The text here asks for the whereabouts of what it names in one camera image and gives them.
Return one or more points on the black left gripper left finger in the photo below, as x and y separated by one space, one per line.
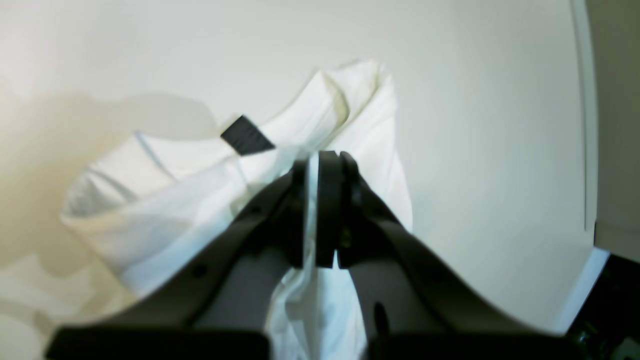
215 307

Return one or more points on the white printed t-shirt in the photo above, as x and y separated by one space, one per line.
150 205

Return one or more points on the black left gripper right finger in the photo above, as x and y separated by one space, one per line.
413 305

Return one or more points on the grey cardboard box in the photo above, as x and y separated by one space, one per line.
608 47

